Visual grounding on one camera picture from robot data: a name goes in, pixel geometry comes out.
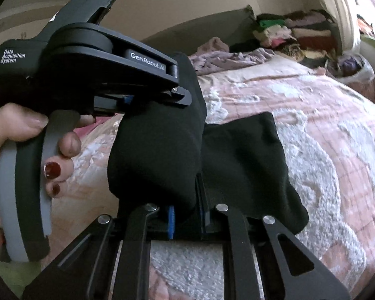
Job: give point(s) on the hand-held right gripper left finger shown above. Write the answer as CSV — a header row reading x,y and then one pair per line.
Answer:
x,y
171,225

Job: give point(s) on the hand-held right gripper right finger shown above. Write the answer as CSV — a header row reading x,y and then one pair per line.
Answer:
x,y
202,217

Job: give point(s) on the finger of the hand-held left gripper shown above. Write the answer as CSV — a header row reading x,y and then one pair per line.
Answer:
x,y
127,100
182,97

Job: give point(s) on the black sweater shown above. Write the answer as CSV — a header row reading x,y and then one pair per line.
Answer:
x,y
156,150

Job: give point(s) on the pile of folded clothes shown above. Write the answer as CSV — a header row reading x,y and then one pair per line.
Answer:
x,y
306,34

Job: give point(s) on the person's left hand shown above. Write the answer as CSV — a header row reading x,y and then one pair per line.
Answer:
x,y
15,125

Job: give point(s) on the pink duvet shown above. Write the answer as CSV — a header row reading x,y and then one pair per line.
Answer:
x,y
90,130

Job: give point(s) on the lilac garment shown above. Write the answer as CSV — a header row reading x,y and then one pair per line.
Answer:
x,y
225,61

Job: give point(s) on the mauve fuzzy garment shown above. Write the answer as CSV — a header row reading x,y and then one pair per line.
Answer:
x,y
214,44

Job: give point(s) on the grey-green headboard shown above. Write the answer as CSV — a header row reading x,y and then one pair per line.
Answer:
x,y
187,29

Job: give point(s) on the dark cloth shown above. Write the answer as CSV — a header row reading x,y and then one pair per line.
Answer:
x,y
242,46

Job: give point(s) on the pink patterned bedspread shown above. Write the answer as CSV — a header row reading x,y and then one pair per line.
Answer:
x,y
300,106

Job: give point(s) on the light green cloth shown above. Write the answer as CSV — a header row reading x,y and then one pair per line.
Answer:
x,y
6,275

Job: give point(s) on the white plastic bag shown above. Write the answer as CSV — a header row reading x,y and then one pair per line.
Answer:
x,y
353,68

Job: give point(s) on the white curtain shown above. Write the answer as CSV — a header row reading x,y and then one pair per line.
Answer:
x,y
340,6

